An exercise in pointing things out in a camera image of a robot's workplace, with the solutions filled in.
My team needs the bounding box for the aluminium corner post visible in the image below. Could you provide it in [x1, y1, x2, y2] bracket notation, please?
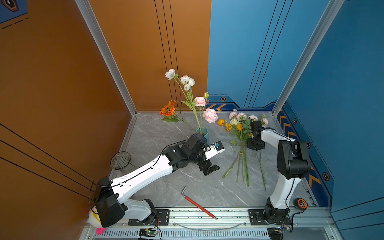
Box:
[272, 0, 345, 117]
[75, 0, 137, 117]

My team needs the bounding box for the clear glass vase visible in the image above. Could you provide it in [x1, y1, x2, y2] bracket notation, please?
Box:
[110, 151, 131, 173]

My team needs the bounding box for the right aluminium corner post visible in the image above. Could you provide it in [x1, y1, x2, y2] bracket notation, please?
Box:
[272, 0, 345, 117]

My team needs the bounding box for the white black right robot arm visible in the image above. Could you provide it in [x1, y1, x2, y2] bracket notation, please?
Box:
[248, 121, 311, 225]

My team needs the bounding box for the red handled hex key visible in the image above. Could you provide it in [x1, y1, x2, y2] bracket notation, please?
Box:
[181, 187, 218, 221]

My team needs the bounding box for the white rose flower stem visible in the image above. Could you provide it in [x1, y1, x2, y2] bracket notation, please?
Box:
[256, 113, 270, 192]

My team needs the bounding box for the orange black tape measure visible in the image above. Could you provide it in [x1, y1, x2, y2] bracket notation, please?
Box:
[295, 198, 308, 212]

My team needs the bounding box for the left aluminium corner post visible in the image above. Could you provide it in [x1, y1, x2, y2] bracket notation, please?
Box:
[75, 0, 137, 117]

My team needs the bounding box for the white panda plush toy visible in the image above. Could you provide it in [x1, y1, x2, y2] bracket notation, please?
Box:
[88, 207, 105, 235]

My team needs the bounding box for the green circuit board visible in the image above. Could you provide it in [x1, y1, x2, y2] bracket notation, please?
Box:
[138, 229, 160, 240]

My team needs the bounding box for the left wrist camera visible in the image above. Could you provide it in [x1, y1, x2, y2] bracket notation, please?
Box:
[204, 141, 225, 160]

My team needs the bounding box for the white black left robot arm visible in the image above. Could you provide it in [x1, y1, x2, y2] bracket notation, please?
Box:
[88, 134, 225, 229]

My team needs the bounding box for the pink peony flower stem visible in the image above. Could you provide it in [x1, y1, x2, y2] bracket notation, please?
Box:
[193, 92, 218, 135]

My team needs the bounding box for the pink carnation flower stem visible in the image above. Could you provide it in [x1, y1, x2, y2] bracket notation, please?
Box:
[229, 110, 258, 187]

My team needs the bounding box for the teal ceramic vase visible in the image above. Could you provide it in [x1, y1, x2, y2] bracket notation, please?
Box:
[196, 128, 210, 144]

